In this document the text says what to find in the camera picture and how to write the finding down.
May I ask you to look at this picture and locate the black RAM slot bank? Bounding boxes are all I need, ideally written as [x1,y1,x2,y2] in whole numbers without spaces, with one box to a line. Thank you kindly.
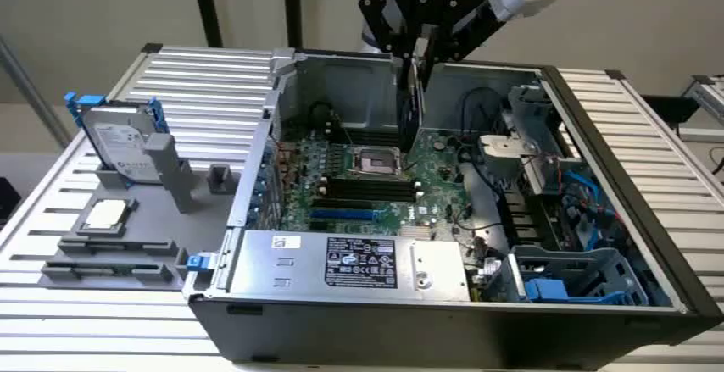
[343,126,404,147]
[327,175,424,204]

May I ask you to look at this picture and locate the blue expansion slot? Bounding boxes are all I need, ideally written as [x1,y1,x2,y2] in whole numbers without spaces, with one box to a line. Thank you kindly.
[308,208,380,224]

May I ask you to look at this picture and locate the black expansion slot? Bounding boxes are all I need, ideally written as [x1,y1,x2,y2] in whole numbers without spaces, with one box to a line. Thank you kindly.
[308,220,381,231]

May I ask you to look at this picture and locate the black stand pole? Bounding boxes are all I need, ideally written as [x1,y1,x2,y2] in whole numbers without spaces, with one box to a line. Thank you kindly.
[281,0,305,50]
[194,0,226,50]

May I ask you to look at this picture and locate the grey fan shroud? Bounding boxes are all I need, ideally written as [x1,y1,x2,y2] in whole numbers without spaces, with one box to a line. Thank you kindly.
[478,85,571,197]

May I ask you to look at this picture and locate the CPU socket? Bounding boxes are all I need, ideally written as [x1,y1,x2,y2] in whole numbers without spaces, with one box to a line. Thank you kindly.
[349,145,407,178]

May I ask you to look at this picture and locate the green motherboard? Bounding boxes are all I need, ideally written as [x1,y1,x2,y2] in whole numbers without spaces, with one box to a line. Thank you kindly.
[270,129,511,263]

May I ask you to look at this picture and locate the black box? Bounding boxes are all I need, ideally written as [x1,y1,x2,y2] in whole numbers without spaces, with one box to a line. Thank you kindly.
[641,94,699,126]

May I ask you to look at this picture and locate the hard disk with blue carrier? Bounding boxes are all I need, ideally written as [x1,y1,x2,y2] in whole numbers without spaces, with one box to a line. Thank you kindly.
[65,92,173,187]

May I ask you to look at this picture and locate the silver power supply unit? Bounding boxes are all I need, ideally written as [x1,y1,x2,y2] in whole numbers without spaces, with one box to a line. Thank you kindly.
[225,230,472,304]

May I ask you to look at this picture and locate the grey disk bay cage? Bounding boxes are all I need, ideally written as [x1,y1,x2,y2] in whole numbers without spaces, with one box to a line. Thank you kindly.
[507,245,654,306]

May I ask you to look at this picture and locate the grey parts rack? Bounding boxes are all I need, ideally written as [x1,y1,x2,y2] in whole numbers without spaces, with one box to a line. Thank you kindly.
[41,133,246,293]

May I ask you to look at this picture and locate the grey metal pole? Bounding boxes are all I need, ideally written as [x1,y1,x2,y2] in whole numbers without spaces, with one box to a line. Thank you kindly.
[0,35,65,151]

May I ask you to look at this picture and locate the blue case latch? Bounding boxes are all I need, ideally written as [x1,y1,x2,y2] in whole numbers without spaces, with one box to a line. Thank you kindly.
[185,252,218,272]

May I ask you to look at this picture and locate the silver CPU chip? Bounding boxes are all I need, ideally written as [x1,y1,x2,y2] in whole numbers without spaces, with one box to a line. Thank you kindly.
[78,198,137,237]

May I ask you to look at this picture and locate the dark RAM stick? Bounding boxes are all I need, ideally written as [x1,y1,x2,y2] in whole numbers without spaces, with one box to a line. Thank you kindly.
[47,263,164,279]
[61,239,174,254]

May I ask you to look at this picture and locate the black open PC case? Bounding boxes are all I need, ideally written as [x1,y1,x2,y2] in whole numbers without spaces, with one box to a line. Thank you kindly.
[186,47,724,365]

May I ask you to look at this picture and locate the black wire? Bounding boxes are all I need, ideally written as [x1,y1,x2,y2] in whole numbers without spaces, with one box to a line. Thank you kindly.
[459,86,503,169]

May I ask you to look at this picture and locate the blue wire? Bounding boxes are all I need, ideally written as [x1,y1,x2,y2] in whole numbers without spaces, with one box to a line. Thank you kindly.
[558,167,627,263]

